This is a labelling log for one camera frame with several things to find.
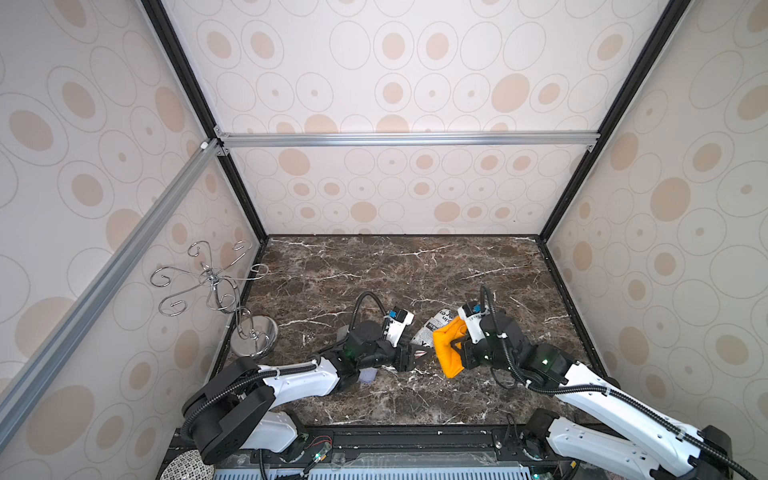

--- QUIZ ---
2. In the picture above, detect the lavender fabric eyeglass case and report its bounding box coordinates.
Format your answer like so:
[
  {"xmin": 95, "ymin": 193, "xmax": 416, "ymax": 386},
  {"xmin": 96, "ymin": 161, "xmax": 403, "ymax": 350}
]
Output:
[{"xmin": 358, "ymin": 368, "xmax": 378, "ymax": 384}]

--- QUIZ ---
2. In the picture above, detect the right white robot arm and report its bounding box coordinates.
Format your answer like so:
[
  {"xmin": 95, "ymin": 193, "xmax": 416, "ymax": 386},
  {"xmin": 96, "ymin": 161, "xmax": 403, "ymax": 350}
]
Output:
[{"xmin": 450, "ymin": 305, "xmax": 738, "ymax": 479}]

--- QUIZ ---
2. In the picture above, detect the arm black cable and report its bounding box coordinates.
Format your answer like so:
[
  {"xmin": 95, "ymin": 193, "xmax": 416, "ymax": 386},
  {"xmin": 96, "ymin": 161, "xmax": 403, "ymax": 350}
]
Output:
[
  {"xmin": 478, "ymin": 284, "xmax": 758, "ymax": 480},
  {"xmin": 179, "ymin": 290, "xmax": 390, "ymax": 442}
]

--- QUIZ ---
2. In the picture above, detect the dark grey eyeglass case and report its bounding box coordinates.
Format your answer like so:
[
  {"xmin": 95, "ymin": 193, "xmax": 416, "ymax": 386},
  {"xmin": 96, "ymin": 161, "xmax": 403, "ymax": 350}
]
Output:
[{"xmin": 336, "ymin": 325, "xmax": 349, "ymax": 342}]

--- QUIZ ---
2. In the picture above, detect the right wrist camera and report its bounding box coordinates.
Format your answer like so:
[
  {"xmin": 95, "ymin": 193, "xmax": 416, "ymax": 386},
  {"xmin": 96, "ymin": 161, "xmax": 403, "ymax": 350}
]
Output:
[{"xmin": 458, "ymin": 302, "xmax": 485, "ymax": 344}]

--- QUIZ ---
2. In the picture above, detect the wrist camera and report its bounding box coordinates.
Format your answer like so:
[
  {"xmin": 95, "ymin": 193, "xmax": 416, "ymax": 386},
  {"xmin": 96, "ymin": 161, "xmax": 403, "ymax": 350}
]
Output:
[
  {"xmin": 384, "ymin": 307, "xmax": 414, "ymax": 347},
  {"xmin": 458, "ymin": 302, "xmax": 485, "ymax": 344}
]

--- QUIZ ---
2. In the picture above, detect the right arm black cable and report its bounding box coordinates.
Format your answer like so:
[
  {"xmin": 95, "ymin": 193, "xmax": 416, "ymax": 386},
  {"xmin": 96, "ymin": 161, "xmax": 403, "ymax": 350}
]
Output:
[{"xmin": 478, "ymin": 284, "xmax": 758, "ymax": 480}]

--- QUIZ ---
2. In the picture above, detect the silver diagonal frame bar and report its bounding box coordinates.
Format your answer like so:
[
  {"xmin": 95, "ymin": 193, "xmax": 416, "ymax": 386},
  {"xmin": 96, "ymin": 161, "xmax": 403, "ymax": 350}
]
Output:
[{"xmin": 1, "ymin": 138, "xmax": 222, "ymax": 448}]

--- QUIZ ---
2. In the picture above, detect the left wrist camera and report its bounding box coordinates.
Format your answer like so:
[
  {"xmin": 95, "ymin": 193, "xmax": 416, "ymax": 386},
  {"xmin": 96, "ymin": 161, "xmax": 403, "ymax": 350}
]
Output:
[{"xmin": 384, "ymin": 307, "xmax": 414, "ymax": 347}]

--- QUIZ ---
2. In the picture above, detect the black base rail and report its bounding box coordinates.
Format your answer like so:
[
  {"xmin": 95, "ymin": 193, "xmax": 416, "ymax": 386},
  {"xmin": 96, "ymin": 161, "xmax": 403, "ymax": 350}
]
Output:
[{"xmin": 157, "ymin": 423, "xmax": 613, "ymax": 480}]

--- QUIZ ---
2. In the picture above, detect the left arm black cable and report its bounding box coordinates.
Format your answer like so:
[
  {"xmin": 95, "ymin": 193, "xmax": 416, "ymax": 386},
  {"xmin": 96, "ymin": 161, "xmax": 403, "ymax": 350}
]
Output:
[{"xmin": 179, "ymin": 290, "xmax": 390, "ymax": 442}]

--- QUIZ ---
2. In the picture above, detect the orange microfiber cloth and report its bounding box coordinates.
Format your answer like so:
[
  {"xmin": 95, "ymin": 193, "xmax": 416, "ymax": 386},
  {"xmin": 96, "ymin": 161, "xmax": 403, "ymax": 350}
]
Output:
[{"xmin": 433, "ymin": 317, "xmax": 468, "ymax": 379}]

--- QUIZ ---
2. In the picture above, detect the silver horizontal frame bar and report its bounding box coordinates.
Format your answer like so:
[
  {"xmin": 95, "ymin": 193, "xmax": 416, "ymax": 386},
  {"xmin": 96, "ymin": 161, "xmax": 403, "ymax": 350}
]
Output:
[{"xmin": 203, "ymin": 130, "xmax": 600, "ymax": 151}]

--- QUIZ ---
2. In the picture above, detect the chrome wire cup stand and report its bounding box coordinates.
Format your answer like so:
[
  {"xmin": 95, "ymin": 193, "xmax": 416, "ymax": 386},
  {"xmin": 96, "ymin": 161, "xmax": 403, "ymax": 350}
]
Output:
[{"xmin": 149, "ymin": 240, "xmax": 279, "ymax": 359}]

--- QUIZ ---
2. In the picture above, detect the round patterned disc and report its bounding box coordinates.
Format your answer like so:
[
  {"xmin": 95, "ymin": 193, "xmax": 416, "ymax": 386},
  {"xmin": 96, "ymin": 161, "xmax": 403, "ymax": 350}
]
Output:
[{"xmin": 160, "ymin": 450, "xmax": 215, "ymax": 480}]

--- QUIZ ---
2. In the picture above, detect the newspaper print eyeglass case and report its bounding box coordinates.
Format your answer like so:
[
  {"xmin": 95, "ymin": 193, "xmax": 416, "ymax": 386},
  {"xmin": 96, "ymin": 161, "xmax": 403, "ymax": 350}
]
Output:
[{"xmin": 411, "ymin": 309, "xmax": 455, "ymax": 349}]

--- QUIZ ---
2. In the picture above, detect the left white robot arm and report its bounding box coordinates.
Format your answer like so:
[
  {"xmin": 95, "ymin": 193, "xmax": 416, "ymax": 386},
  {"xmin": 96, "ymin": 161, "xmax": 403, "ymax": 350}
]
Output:
[{"xmin": 180, "ymin": 321, "xmax": 426, "ymax": 465}]

